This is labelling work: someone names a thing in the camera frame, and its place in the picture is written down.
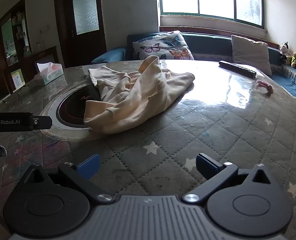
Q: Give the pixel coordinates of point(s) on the small pink toy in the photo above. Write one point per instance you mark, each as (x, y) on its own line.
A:
(265, 86)

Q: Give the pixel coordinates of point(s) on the blue sofa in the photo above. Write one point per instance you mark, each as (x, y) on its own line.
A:
(207, 45)

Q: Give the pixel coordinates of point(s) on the dark wooden glass door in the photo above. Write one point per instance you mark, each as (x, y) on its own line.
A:
(85, 17)

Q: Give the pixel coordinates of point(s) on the round built-in induction cooktop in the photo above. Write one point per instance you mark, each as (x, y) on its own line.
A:
(70, 107)

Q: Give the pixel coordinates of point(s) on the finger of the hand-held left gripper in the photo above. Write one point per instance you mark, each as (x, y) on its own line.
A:
(43, 123)

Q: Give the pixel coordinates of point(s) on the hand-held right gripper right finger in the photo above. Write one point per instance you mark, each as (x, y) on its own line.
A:
(204, 166)

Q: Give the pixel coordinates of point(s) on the plain grey pillow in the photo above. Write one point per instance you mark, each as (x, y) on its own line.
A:
(251, 53)

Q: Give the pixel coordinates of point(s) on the brown and yellow plush toy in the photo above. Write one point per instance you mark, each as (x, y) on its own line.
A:
(293, 58)

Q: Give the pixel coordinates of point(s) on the black and white plush cow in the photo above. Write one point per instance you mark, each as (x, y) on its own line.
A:
(284, 50)

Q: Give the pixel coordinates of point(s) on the tissue box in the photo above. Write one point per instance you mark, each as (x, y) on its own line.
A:
(50, 73)

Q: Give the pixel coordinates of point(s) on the cream long-sleeve shirt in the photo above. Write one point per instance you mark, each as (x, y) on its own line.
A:
(143, 97)

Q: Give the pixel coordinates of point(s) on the black remote control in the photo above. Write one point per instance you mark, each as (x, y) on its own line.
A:
(237, 68)

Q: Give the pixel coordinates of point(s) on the low dark wooden sideboard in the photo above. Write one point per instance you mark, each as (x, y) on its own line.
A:
(43, 57)

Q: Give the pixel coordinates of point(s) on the butterfly print pillow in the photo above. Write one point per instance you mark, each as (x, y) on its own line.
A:
(162, 46)

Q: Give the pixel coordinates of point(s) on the dark wooden display cabinet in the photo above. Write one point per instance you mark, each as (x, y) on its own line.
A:
(10, 50)

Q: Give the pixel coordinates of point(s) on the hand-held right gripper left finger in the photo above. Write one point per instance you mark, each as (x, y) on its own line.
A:
(89, 167)

